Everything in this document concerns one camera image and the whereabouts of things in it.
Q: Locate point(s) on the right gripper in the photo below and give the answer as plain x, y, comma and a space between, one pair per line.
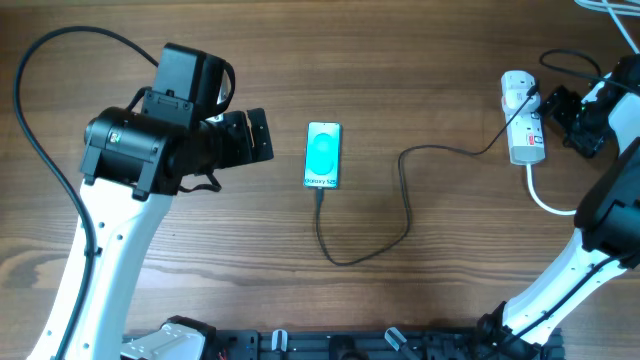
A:
584, 143

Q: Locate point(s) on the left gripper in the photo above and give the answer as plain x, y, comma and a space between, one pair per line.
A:
242, 152

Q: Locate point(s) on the Galaxy S25 smartphone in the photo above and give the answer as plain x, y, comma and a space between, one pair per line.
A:
322, 155

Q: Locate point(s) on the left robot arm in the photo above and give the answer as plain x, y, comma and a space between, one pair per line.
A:
133, 165

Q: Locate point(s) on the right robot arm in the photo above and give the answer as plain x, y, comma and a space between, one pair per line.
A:
605, 242

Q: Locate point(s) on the white USB charger plug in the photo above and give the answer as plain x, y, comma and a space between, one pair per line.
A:
513, 98

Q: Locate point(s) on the white power strip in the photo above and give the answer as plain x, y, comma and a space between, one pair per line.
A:
524, 132

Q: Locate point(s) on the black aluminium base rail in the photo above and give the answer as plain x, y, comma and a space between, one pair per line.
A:
171, 342

